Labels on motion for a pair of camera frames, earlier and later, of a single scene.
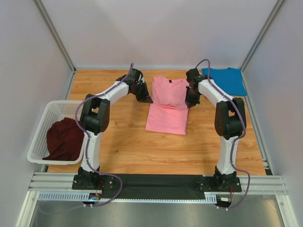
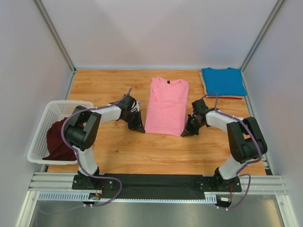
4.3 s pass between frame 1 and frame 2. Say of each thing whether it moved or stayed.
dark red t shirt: stayed
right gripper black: moved
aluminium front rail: stayed
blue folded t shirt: stayed
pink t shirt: stayed
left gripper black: moved
